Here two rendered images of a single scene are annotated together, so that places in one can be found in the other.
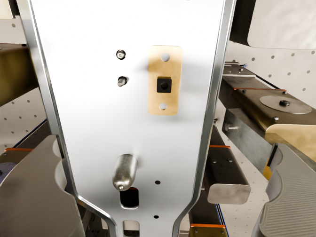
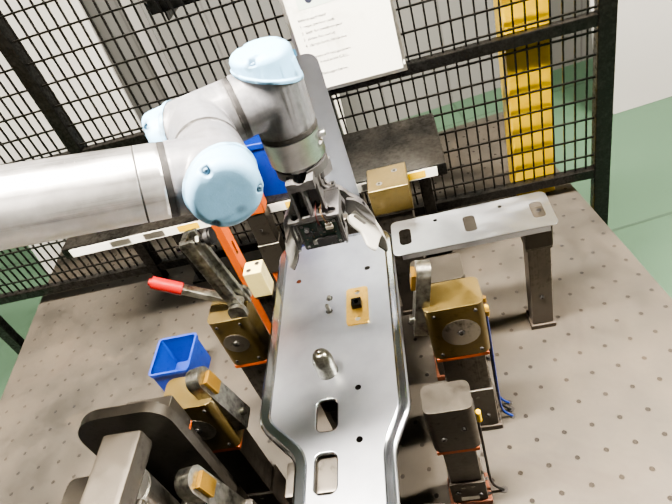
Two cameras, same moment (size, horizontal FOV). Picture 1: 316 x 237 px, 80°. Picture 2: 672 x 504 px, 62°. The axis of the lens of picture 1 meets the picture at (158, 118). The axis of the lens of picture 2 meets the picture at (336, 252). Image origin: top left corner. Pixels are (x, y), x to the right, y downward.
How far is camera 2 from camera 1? 0.86 m
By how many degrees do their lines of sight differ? 78
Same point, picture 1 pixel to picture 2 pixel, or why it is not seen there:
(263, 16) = not seen: hidden behind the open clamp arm
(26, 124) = not seen: outside the picture
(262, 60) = (529, 393)
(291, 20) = (436, 270)
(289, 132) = (436, 287)
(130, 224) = (326, 477)
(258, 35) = not seen: hidden behind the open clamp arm
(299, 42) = (447, 276)
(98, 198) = (292, 422)
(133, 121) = (335, 334)
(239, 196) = (459, 396)
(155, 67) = (350, 297)
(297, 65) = (582, 389)
